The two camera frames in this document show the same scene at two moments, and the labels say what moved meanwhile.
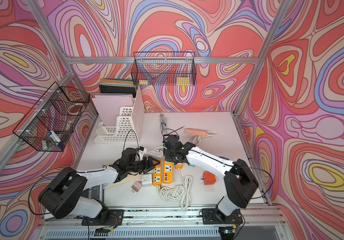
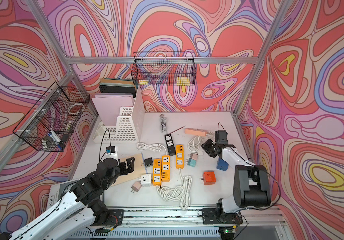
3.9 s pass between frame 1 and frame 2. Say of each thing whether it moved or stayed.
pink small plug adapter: stayed
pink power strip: stayed
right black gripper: moved
